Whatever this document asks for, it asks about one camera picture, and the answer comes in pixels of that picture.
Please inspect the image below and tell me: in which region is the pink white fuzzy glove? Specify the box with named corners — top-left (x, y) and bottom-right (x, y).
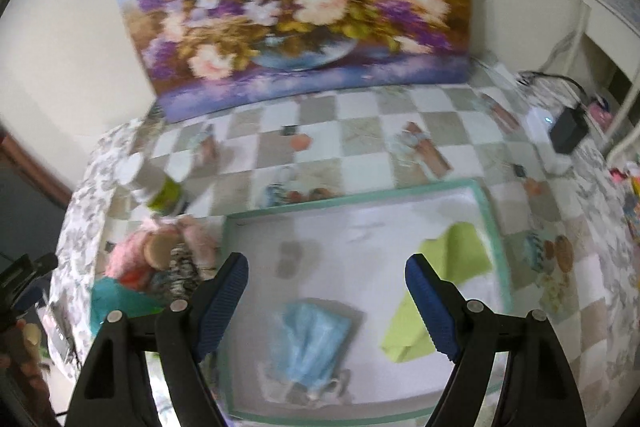
top-left (104, 230), bottom-right (154, 291)

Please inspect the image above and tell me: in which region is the green microfiber cloth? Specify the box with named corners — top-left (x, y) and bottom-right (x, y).
top-left (381, 222), bottom-right (491, 363)

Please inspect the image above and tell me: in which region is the blue face mask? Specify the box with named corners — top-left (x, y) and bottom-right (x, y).
top-left (257, 300), bottom-right (352, 410)

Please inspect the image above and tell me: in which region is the leopard print scrunchie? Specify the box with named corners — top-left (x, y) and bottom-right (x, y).
top-left (158, 243), bottom-right (203, 300)

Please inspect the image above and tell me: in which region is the pink floral scrunchie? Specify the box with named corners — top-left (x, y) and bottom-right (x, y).
top-left (175, 215), bottom-right (217, 269)

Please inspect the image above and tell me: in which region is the teal plastic case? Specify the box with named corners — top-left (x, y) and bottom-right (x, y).
top-left (90, 277), bottom-right (164, 337)

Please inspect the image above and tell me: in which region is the checkered patterned tablecloth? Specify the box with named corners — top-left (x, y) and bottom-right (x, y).
top-left (46, 69), bottom-right (639, 426)

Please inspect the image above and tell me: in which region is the white green pill bottle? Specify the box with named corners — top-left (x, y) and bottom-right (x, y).
top-left (116, 153), bottom-right (186, 216)

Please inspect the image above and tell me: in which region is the teal rimmed white tray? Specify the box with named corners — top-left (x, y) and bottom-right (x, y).
top-left (218, 180), bottom-right (512, 426)

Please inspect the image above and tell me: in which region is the colourful toy pile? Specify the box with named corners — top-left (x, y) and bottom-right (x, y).
top-left (610, 161), bottom-right (640, 244)

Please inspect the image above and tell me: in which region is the black power adapter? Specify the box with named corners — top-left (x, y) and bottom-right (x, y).
top-left (549, 105), bottom-right (589, 155)

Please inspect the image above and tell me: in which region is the white power strip box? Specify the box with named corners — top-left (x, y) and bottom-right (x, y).
top-left (521, 107), bottom-right (572, 176)

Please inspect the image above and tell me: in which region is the floral canvas painting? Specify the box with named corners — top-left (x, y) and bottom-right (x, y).
top-left (117, 0), bottom-right (471, 122)

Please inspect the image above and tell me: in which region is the white shelf unit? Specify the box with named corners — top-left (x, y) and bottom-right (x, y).
top-left (561, 0), bottom-right (640, 167)

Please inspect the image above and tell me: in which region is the black adapter cable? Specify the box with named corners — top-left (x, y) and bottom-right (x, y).
top-left (516, 69), bottom-right (591, 111)

